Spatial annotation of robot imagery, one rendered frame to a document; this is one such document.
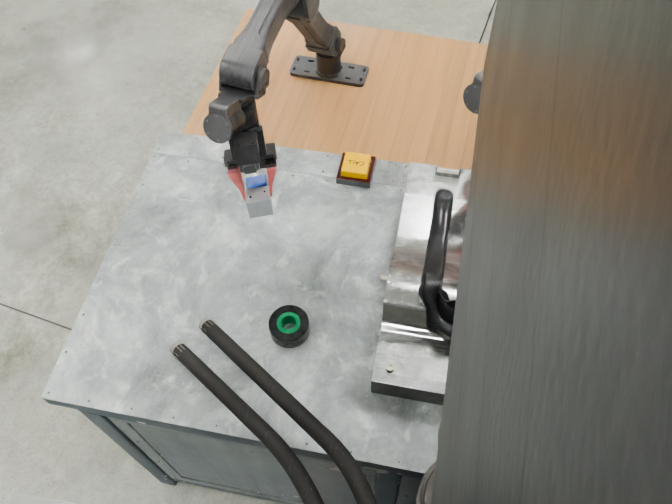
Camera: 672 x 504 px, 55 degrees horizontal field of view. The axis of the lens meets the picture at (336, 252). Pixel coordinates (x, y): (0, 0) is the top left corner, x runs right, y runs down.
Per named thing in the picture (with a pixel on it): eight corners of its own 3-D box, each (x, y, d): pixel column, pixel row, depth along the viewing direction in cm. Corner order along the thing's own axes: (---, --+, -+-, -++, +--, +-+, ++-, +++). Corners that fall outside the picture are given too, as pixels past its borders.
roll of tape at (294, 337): (281, 355, 129) (279, 348, 126) (263, 323, 133) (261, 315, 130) (317, 336, 131) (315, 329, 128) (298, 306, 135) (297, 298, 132)
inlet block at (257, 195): (244, 168, 141) (240, 152, 137) (267, 165, 141) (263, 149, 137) (249, 218, 135) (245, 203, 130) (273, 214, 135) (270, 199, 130)
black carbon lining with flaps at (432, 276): (433, 193, 140) (437, 164, 132) (509, 203, 138) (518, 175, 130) (410, 339, 122) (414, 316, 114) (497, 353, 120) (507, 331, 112)
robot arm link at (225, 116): (240, 149, 116) (242, 84, 110) (197, 138, 118) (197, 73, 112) (267, 126, 126) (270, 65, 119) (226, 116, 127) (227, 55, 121)
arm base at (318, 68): (363, 63, 161) (369, 45, 164) (285, 51, 164) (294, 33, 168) (363, 87, 168) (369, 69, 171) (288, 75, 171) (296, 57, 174)
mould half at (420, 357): (408, 186, 150) (411, 147, 138) (523, 202, 146) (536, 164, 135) (370, 392, 124) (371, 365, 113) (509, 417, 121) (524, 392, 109)
